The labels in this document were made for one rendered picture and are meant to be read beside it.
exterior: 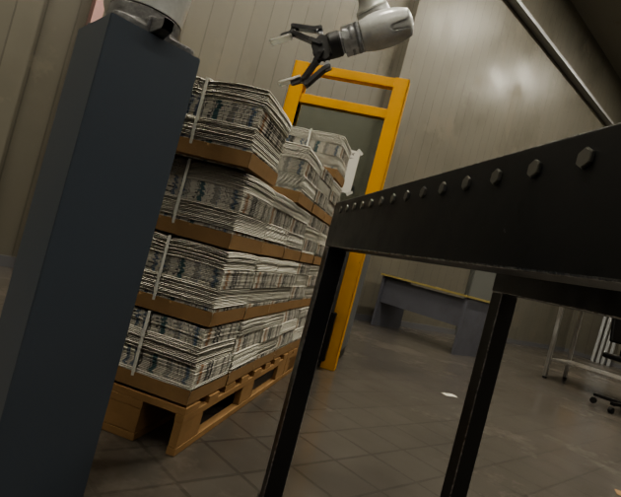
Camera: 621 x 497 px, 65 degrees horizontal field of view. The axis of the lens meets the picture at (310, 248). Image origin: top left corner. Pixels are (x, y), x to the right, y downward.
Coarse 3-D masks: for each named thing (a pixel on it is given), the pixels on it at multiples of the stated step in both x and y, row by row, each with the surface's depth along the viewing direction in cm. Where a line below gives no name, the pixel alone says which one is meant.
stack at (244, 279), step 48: (192, 192) 143; (240, 192) 139; (192, 240) 143; (288, 240) 198; (144, 288) 143; (192, 288) 140; (240, 288) 156; (288, 288) 217; (144, 336) 143; (192, 336) 140; (240, 336) 168; (288, 336) 243; (192, 384) 139; (240, 384) 183; (144, 432) 146; (192, 432) 148
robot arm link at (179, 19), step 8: (136, 0) 100; (144, 0) 101; (152, 0) 101; (160, 0) 102; (168, 0) 103; (176, 0) 104; (184, 0) 106; (160, 8) 102; (168, 8) 103; (176, 8) 105; (184, 8) 107; (168, 16) 104; (176, 16) 106; (184, 16) 109; (176, 24) 106
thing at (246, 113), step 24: (216, 96) 140; (240, 96) 138; (264, 96) 137; (216, 120) 138; (240, 120) 137; (264, 120) 141; (288, 120) 159; (240, 144) 137; (264, 144) 146; (240, 168) 138
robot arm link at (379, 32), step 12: (384, 12) 140; (396, 12) 139; (408, 12) 140; (360, 24) 142; (372, 24) 140; (384, 24) 139; (396, 24) 139; (408, 24) 140; (372, 36) 141; (384, 36) 141; (396, 36) 141; (408, 36) 143; (372, 48) 144; (384, 48) 146
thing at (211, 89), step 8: (200, 80) 141; (200, 88) 141; (208, 88) 141; (216, 88) 140; (200, 96) 141; (208, 96) 140; (192, 104) 141; (208, 104) 140; (192, 112) 141; (200, 112) 140; (208, 112) 140; (192, 120) 140; (200, 120) 140; (184, 128) 140; (200, 128) 139; (184, 136) 140; (200, 136) 139; (200, 160) 142
